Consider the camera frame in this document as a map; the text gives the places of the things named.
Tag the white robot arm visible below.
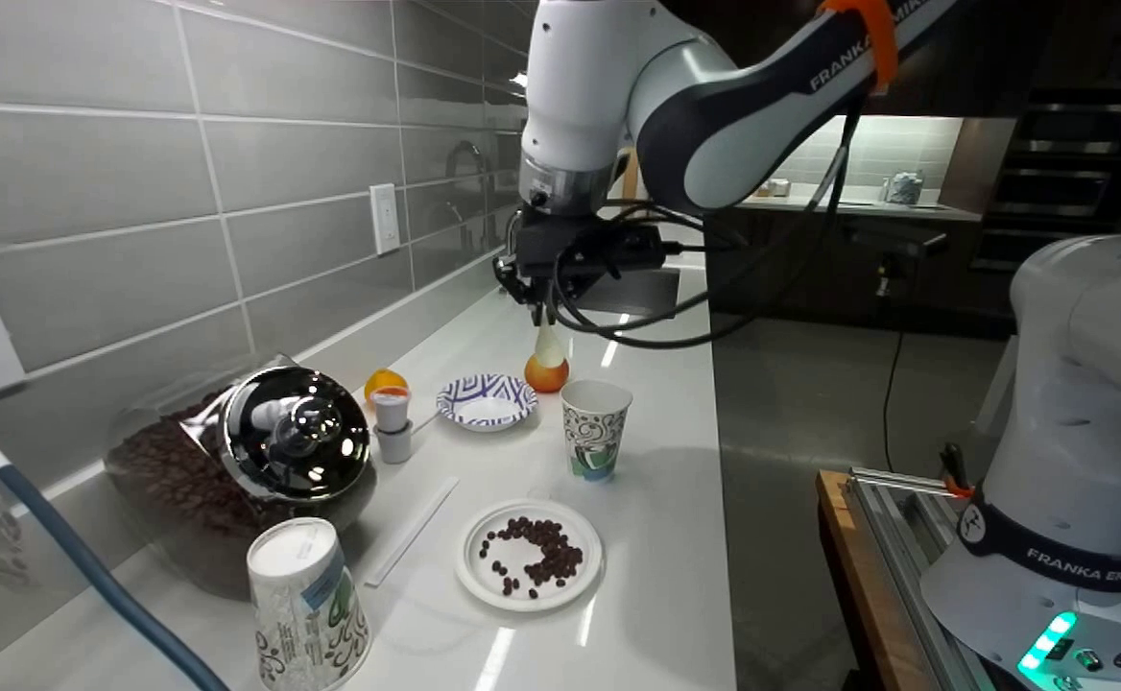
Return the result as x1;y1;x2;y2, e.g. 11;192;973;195
494;0;959;324

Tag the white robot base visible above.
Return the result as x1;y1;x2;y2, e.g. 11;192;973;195
921;239;1121;691

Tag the blue patterned small bowl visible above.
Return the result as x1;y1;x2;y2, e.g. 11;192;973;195
436;371;536;434

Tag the white plate with beans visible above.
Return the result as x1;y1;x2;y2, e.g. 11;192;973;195
454;499;605;616

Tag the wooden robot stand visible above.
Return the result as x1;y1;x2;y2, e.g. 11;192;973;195
817;474;991;691

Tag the upside-down patterned paper cup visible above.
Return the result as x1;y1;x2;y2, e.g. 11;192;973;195
245;518;369;691

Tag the kitchen sink basin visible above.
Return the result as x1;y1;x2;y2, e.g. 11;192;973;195
579;269;679;316

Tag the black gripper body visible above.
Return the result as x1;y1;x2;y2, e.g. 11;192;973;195
492;207;669;307

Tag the upright patterned paper cup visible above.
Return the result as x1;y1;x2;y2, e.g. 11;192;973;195
561;381;633;480

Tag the red orange tomato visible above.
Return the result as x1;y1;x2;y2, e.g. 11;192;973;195
522;360;568;397

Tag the small orange fruit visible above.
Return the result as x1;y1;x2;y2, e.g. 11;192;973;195
364;370;409;397

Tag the white plastic spoon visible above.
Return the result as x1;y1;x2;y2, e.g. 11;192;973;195
529;328;568;370

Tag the blue hose cable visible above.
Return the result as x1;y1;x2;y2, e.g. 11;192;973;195
0;397;231;691

